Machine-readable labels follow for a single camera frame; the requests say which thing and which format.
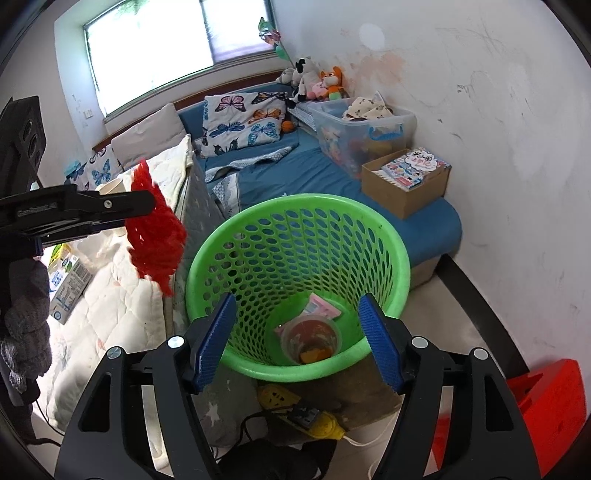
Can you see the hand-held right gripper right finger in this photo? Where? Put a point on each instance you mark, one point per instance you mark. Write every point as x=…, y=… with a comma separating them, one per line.
x=381, y=346

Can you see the grey plush toy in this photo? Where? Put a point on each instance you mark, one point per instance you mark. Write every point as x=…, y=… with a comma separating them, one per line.
x=287, y=76

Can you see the small orange ball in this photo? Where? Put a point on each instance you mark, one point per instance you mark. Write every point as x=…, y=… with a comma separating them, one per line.
x=287, y=127

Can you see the paper cup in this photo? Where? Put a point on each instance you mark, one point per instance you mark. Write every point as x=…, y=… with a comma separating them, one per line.
x=113, y=186

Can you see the colourful picture book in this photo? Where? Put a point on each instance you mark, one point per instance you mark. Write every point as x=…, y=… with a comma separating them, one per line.
x=415, y=168

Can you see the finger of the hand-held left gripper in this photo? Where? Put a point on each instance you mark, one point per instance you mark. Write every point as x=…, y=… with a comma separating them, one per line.
x=78, y=232
x=83, y=205

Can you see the yellow power strip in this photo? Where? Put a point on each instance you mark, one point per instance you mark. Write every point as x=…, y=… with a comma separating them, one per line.
x=318, y=422

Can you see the pink plush toy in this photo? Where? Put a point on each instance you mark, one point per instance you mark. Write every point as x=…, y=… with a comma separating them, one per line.
x=317, y=90

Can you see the grey patterned folded blanket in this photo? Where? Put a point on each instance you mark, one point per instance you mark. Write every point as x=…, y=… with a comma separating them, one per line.
x=240, y=168

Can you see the white toy keyboard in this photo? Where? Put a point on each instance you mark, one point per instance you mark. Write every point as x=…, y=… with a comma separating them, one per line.
x=302, y=115

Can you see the blue bed sheet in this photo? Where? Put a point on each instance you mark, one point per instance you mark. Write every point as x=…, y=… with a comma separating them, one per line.
x=300, y=177

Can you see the brown cardboard box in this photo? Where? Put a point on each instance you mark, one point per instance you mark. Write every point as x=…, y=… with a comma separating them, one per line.
x=401, y=198

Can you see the cream patterned cloth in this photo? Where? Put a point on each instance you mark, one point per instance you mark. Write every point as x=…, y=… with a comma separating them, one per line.
x=367, y=107

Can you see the black metal frame bar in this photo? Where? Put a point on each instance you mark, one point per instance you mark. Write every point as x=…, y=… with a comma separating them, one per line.
x=480, y=314

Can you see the colourful pinwheel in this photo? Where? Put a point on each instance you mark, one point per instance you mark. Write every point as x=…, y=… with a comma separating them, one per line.
x=268, y=32

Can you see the pink snack packet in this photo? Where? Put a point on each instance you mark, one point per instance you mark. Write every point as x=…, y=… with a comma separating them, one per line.
x=323, y=305

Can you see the small butterfly print pillow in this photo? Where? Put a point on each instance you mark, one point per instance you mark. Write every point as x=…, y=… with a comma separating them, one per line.
x=99, y=170

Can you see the red plastic stool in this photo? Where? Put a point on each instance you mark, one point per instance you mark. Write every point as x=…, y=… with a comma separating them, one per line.
x=549, y=406

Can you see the white quilted blanket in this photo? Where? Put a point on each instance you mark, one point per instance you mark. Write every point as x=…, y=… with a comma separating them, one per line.
x=115, y=304

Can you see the window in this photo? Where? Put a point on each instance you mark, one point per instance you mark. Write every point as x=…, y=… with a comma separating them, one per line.
x=161, y=46

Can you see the beige pillow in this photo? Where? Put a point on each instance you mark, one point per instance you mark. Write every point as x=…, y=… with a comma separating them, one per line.
x=147, y=136

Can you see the clear plastic storage bin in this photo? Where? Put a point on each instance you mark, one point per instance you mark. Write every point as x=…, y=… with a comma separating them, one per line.
x=355, y=138

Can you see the black white cow plush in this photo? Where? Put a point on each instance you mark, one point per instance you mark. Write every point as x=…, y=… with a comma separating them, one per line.
x=302, y=78

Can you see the green plastic basket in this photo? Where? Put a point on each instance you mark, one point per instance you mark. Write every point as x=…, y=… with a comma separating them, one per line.
x=295, y=206

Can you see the clear plastic bowl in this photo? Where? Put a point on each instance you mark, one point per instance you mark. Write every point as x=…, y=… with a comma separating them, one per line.
x=311, y=339

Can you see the large butterfly print pillow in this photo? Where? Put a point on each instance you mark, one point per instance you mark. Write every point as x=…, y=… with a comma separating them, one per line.
x=240, y=122

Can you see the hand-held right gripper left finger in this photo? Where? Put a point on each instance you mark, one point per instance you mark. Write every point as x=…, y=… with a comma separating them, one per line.
x=214, y=344

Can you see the orange fox plush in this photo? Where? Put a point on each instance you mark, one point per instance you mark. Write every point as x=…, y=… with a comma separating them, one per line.
x=333, y=82

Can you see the white green milk carton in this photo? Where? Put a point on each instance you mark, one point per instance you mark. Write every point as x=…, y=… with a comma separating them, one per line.
x=69, y=286

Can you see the person's left hand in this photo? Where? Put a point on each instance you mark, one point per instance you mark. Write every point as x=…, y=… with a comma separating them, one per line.
x=25, y=323

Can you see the grey star-print mattress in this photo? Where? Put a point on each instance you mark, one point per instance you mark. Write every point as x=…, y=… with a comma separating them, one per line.
x=203, y=203

